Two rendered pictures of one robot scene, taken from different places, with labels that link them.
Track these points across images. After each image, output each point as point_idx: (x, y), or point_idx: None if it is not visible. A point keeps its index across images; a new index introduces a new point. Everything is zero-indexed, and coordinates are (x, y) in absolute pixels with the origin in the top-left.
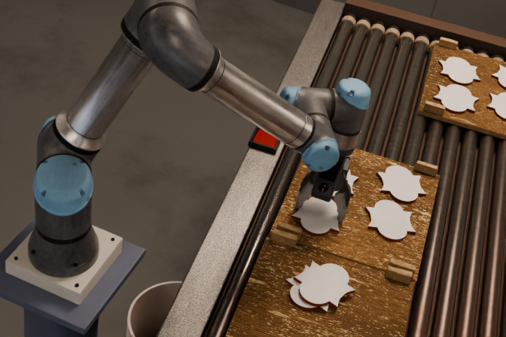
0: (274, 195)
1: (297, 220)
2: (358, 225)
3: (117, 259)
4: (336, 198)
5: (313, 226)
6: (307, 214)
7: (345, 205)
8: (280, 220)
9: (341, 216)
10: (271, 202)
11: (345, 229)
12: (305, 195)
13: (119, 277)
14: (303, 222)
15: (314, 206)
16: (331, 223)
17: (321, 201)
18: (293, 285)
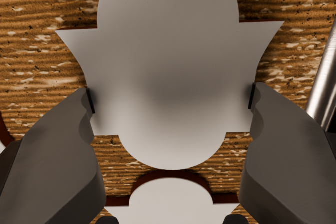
0: (322, 120)
1: (246, 20)
2: (33, 107)
3: None
4: (72, 170)
5: None
6: (214, 59)
7: (18, 147)
8: None
9: (66, 98)
10: (334, 86)
11: (58, 69)
12: (282, 126)
13: None
14: (222, 0)
15: (198, 115)
16: (103, 57)
17: (178, 145)
18: None
